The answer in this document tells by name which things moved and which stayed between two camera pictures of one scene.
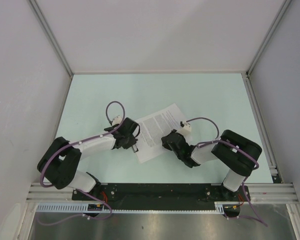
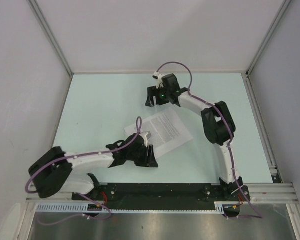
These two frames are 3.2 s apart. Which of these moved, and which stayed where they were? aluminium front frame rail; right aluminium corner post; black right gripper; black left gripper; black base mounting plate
Moved: black right gripper; black left gripper
Stayed: aluminium front frame rail; black base mounting plate; right aluminium corner post
